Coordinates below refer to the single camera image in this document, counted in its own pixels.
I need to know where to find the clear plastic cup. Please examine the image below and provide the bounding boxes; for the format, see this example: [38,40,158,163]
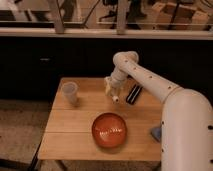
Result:
[61,82,78,105]

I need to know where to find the wooden table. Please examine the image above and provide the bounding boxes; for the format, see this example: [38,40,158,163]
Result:
[38,78,162,161]

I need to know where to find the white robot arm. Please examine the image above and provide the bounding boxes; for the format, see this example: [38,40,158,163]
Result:
[110,51,213,171]

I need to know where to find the blue sponge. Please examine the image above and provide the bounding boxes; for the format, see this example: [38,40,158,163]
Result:
[151,126,162,142]

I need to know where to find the black rectangular case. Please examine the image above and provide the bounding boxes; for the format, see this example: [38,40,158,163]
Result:
[126,85,142,105]

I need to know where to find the black office chair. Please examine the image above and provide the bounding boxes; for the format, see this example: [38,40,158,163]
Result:
[95,0,118,29]

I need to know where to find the dark cabinet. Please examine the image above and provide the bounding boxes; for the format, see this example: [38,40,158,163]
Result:
[0,37,213,101]

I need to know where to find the cardboard boxes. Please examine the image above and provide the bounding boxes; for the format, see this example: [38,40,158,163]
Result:
[152,2,210,30]

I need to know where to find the orange round bowl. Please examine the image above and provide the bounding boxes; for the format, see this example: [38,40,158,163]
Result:
[91,113,127,148]

